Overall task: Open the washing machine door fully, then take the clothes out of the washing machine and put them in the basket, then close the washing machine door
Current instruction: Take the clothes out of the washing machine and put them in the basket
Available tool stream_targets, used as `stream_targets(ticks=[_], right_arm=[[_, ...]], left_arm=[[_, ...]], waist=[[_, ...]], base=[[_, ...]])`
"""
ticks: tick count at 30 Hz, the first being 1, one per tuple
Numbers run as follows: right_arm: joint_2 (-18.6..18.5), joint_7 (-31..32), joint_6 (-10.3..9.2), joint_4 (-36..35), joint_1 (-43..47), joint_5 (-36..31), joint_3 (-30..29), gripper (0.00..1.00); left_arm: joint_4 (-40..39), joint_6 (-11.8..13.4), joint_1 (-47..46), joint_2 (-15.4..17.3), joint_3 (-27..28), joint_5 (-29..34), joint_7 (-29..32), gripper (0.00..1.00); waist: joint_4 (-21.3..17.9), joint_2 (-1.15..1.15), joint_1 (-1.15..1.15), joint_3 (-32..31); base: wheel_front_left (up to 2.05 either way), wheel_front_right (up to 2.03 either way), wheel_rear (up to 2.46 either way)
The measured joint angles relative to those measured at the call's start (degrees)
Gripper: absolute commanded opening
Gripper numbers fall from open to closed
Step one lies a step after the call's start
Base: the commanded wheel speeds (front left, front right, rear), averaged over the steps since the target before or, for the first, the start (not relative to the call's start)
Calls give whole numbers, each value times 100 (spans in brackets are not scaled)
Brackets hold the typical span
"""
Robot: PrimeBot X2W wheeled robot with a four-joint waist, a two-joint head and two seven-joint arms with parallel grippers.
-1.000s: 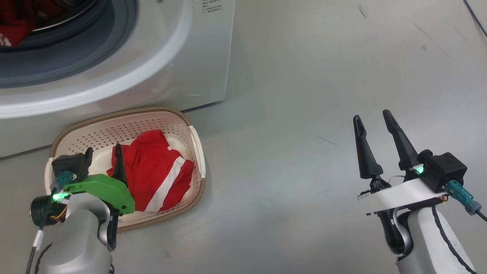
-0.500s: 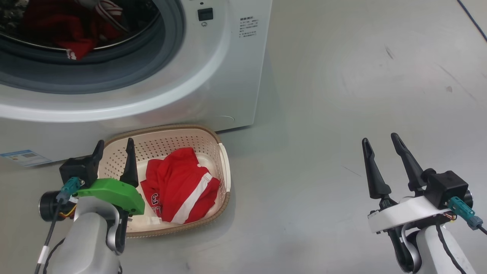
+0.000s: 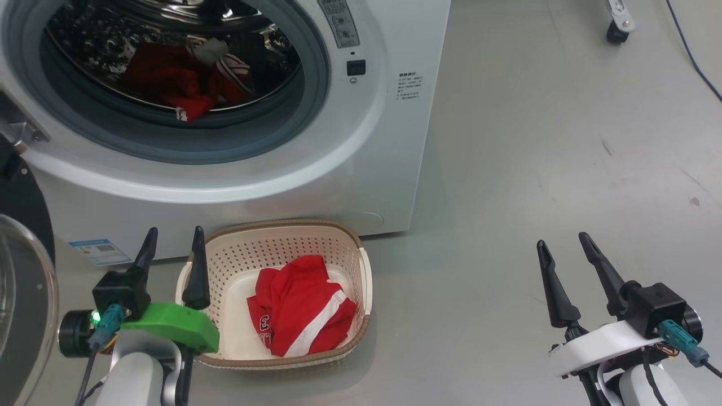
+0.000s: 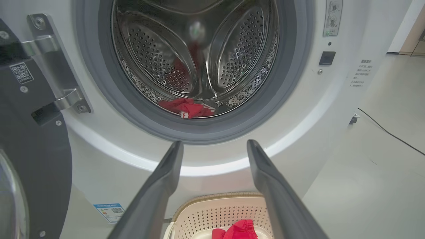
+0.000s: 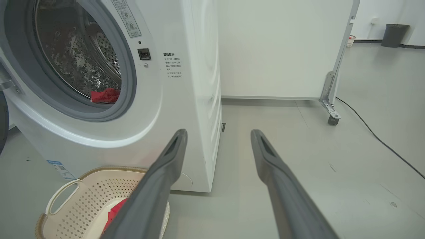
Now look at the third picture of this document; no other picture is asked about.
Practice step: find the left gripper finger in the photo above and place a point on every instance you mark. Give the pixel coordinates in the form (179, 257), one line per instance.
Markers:
(145, 254)
(196, 276)

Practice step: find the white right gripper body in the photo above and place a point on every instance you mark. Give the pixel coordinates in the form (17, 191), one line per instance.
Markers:
(598, 344)

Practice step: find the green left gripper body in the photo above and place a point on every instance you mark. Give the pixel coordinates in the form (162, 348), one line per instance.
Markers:
(175, 327)

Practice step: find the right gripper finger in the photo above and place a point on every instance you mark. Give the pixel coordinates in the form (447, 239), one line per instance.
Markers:
(555, 287)
(606, 276)

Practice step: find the red garment wide white stripe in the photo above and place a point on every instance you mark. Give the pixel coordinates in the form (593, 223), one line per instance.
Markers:
(293, 293)

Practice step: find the dark washing machine door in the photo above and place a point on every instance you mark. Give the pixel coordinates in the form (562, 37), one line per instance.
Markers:
(25, 208)

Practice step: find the red garment striped ribbing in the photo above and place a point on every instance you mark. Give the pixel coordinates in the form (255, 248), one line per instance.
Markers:
(169, 79)

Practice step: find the cream perforated laundry basket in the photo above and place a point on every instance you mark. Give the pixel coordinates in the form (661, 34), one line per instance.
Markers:
(271, 248)

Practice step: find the white front-load washing machine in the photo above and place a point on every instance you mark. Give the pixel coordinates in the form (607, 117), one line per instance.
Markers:
(366, 169)

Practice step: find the blue energy label sticker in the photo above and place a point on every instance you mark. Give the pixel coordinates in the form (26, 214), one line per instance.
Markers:
(100, 252)

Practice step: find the white partition with grey foot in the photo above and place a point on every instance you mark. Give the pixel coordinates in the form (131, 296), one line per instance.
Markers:
(619, 20)

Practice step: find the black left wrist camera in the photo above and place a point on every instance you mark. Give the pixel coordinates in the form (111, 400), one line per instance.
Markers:
(118, 290)

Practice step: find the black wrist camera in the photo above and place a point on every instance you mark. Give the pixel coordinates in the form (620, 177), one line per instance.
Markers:
(118, 290)
(654, 304)

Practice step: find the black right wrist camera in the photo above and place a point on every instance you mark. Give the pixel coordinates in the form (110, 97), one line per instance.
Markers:
(654, 304)

